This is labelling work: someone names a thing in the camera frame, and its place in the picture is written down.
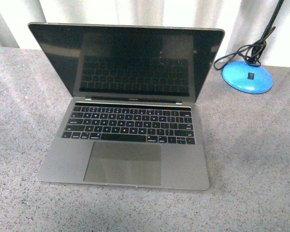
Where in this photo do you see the blue lamp base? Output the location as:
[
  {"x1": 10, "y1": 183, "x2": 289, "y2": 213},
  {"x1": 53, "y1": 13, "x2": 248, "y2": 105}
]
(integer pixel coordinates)
[{"x1": 222, "y1": 61, "x2": 274, "y2": 94}]

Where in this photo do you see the black lamp cable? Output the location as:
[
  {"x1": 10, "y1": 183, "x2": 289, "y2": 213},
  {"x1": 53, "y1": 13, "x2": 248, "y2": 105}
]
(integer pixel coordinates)
[{"x1": 213, "y1": 26, "x2": 276, "y2": 71}]

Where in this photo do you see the white corrugated backdrop curtain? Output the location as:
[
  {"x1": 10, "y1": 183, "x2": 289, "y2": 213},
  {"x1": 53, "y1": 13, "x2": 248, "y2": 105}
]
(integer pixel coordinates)
[{"x1": 0, "y1": 0, "x2": 277, "y2": 57}]

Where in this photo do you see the black lamp pole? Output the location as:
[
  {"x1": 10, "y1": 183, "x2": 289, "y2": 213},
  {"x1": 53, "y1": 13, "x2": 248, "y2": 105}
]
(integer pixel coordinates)
[{"x1": 246, "y1": 0, "x2": 284, "y2": 67}]

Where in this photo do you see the grey laptop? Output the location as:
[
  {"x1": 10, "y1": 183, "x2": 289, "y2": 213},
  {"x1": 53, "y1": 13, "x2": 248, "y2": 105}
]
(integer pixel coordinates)
[{"x1": 28, "y1": 22, "x2": 225, "y2": 190}]

